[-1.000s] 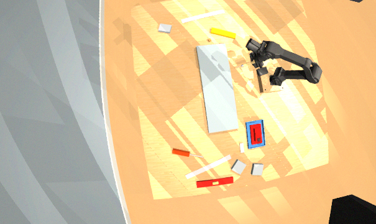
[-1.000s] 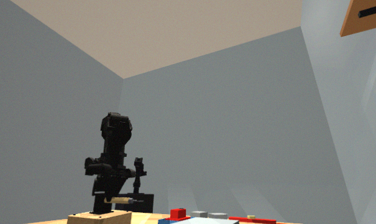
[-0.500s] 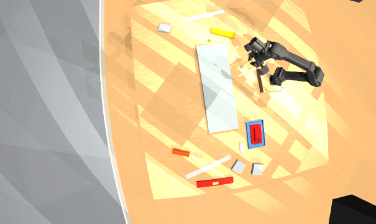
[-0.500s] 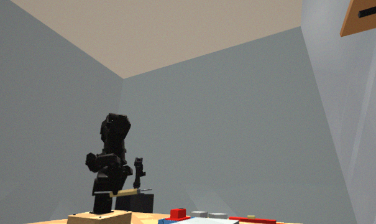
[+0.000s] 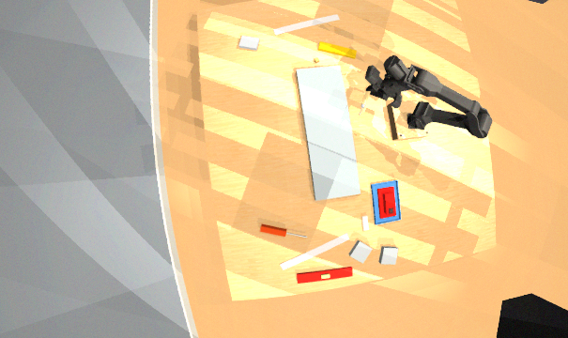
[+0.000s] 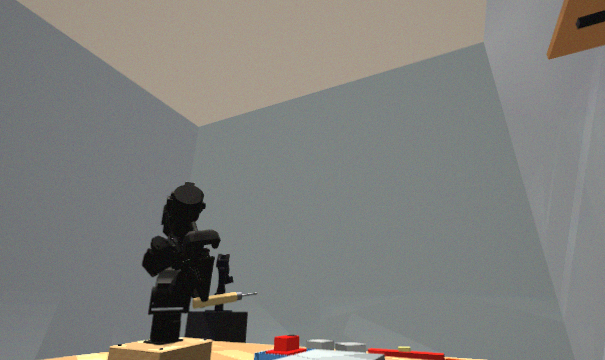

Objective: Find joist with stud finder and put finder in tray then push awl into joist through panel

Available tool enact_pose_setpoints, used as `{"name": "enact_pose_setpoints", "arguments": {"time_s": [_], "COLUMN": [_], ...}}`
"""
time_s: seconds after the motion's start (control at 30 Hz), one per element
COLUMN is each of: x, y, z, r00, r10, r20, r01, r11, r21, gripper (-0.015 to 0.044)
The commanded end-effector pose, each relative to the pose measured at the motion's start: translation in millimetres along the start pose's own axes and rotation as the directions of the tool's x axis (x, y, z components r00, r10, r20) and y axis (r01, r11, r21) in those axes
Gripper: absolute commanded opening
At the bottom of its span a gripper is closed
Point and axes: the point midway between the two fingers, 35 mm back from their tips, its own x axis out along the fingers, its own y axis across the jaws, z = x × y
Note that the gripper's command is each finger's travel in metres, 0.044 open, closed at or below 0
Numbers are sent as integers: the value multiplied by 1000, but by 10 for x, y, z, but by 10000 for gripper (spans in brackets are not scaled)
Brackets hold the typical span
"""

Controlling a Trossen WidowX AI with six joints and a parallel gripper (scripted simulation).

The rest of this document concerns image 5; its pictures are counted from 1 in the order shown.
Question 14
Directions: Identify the red rectangular block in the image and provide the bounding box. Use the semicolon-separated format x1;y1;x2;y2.
377;187;396;218

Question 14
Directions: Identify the white rectangular panel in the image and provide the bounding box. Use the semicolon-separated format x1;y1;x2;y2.
296;66;361;201

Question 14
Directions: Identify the orange-handled awl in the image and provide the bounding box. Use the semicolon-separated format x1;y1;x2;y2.
260;224;307;238

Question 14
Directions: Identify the blue tray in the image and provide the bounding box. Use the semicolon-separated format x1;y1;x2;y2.
371;180;402;224

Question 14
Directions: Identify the red flat bar with small pale window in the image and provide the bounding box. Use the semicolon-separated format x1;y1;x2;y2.
297;267;353;284

